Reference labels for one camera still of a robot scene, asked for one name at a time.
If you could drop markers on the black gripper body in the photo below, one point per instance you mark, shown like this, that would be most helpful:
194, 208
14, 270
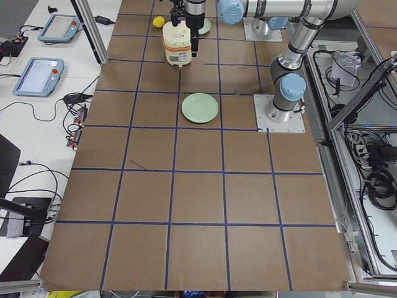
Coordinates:
195, 18

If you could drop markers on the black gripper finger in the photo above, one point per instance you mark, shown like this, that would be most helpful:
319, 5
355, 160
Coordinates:
195, 44

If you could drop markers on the cream rice cooker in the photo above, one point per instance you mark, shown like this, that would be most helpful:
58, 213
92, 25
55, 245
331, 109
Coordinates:
177, 44

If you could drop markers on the green plate far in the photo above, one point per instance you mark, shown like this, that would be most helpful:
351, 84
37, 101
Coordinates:
206, 27

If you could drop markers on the green plate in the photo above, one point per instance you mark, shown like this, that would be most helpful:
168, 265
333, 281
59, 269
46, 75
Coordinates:
200, 108
206, 27

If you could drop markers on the yellow lemon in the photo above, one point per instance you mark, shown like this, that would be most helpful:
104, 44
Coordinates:
158, 22

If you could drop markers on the green plate middle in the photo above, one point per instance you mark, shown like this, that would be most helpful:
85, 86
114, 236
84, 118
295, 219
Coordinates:
200, 108

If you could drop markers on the black power adapter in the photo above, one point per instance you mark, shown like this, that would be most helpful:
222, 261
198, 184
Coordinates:
103, 20

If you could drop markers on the blue teach pendant two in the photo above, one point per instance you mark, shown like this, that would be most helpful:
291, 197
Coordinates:
60, 28

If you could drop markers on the blue teach pendant one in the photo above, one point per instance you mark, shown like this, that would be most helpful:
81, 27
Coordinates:
40, 77

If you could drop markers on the brown paper mat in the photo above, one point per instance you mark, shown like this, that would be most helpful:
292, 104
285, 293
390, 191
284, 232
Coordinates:
157, 202

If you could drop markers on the aluminium frame post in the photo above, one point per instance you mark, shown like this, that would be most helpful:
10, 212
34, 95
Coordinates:
86, 18

